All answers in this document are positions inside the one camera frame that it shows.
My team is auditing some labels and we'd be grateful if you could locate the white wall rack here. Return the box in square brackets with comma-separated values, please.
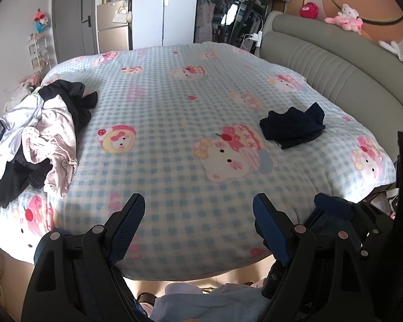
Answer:
[27, 34, 52, 72]

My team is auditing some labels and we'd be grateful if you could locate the navy folded garment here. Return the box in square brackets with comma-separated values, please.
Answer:
[259, 102, 326, 150]

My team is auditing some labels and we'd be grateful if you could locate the blue checked printed blanket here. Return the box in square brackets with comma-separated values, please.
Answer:
[0, 42, 398, 280]

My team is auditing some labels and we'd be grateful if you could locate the grey padded headboard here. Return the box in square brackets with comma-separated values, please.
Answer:
[255, 11, 403, 131]

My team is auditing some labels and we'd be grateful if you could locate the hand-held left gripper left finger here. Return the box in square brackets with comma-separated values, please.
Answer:
[20, 193, 146, 322]

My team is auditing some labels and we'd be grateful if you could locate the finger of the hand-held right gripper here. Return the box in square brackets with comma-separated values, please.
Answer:
[304, 208, 326, 239]
[314, 193, 383, 242]

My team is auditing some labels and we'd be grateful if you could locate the red plush toy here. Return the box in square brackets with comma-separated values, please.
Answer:
[300, 2, 319, 19]

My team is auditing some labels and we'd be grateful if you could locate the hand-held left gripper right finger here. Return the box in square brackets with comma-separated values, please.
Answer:
[253, 193, 377, 322]

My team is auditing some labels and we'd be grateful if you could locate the pink printed garment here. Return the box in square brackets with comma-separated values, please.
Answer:
[22, 105, 78, 198]

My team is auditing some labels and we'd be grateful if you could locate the white handbag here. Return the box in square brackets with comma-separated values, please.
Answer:
[112, 7, 133, 25]

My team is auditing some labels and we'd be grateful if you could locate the white wardrobe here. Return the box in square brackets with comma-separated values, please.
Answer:
[132, 0, 199, 49]

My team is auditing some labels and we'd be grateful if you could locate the dark glass wardrobe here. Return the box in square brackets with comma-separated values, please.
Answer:
[195, 0, 272, 46]

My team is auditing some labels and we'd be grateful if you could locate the red blue wall toy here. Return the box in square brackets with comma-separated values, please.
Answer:
[34, 8, 52, 34]

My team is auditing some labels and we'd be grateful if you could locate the black garment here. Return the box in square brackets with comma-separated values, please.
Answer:
[0, 80, 99, 208]

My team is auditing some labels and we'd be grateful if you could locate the white garment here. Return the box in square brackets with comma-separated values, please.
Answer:
[0, 94, 68, 180]

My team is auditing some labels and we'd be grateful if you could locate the grey door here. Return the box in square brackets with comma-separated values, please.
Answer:
[52, 0, 98, 66]

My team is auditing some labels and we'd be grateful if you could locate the pink white plush toy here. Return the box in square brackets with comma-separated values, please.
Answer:
[324, 3, 363, 36]

